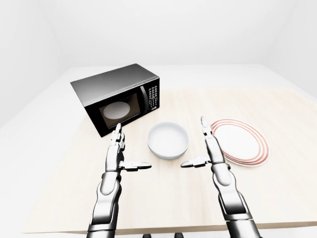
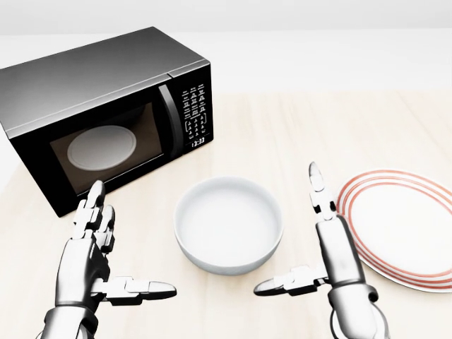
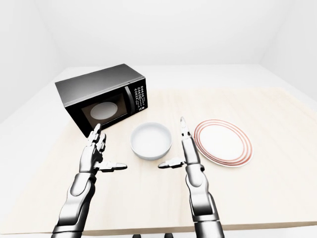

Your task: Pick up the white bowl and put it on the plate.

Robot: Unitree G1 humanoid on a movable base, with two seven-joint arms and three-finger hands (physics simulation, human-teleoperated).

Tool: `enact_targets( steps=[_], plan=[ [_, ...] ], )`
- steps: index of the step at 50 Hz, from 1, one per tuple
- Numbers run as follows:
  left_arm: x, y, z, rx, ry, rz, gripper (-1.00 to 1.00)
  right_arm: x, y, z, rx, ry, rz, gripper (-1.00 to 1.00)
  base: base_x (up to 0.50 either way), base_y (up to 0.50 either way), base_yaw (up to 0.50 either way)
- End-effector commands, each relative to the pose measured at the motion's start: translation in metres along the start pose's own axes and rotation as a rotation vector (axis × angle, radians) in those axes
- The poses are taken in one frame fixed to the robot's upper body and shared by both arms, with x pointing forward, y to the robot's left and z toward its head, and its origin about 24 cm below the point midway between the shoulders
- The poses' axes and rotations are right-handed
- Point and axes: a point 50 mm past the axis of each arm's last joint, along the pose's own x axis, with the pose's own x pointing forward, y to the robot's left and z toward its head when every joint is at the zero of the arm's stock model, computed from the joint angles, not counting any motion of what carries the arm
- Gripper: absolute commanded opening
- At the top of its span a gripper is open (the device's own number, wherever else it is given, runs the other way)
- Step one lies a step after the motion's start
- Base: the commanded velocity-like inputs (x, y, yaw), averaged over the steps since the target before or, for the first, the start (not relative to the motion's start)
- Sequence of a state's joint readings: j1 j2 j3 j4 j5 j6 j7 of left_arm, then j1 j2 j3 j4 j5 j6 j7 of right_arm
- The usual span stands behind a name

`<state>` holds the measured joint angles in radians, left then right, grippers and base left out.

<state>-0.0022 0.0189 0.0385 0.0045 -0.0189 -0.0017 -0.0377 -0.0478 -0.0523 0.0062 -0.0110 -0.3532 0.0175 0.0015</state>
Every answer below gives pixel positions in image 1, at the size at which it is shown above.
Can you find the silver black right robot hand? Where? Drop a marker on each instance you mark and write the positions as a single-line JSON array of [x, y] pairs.
[[223, 173]]

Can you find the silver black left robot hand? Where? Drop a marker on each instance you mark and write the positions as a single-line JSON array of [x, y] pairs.
[[111, 183]]

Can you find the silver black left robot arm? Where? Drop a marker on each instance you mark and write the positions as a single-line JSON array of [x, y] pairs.
[[105, 215]]

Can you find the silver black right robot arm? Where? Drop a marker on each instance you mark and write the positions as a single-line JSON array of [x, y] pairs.
[[236, 210]]

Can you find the white plate with red rings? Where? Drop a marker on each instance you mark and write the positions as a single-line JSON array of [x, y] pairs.
[[239, 142]]

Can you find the white bowl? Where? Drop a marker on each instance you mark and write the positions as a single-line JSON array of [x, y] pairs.
[[168, 140]]

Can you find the white microwave turntable plate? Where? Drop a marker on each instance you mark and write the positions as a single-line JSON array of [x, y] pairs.
[[116, 110]]

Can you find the small dark shape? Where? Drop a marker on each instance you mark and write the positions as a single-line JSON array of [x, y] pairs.
[[147, 236], [178, 236]]

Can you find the black and silver microwave oven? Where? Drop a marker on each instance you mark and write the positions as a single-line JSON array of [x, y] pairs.
[[109, 83]]

